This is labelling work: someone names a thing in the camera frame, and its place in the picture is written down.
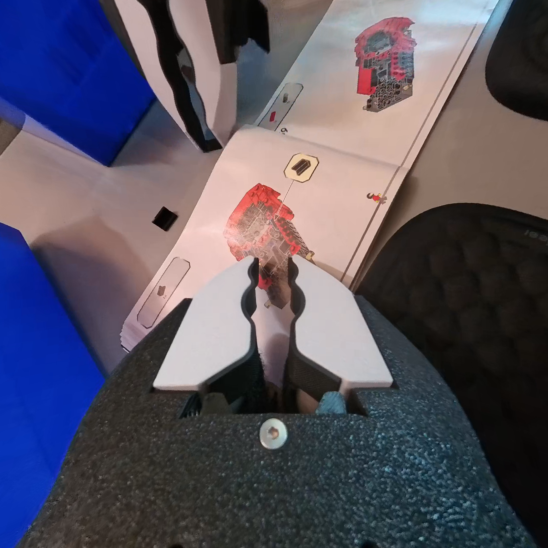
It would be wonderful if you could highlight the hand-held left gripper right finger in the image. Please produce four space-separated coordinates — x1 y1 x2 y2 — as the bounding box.
284 256 395 394

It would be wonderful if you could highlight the small black lego piece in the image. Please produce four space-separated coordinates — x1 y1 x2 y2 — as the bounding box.
153 207 179 232

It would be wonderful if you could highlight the lego instruction booklet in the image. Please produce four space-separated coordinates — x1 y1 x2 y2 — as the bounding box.
120 0 501 353

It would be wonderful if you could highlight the blue plastic bin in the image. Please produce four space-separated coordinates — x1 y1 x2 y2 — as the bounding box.
0 223 108 548
0 0 157 168

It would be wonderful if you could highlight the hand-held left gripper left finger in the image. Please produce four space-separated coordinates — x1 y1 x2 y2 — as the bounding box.
152 256 261 395

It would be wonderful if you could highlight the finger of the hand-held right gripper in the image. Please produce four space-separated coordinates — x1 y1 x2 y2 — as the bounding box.
114 0 221 155
167 0 240 146

